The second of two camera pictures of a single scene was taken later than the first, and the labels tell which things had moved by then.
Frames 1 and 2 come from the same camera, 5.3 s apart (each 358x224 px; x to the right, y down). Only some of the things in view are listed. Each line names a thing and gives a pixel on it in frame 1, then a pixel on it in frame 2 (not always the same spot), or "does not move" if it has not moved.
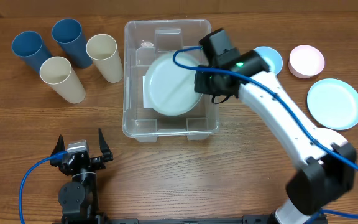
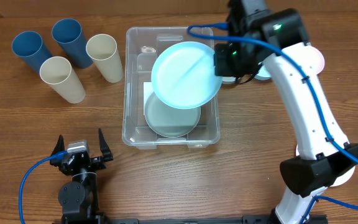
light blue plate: (334, 104) -> (183, 75)
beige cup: (102, 49) does not move
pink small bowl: (306, 61) does not move
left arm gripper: (99, 162) does not move
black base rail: (89, 219) does not move
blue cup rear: (68, 33) does not move
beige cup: (57, 71) does not move
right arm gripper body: (211, 82) -> (238, 60)
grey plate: (169, 88) -> (168, 121)
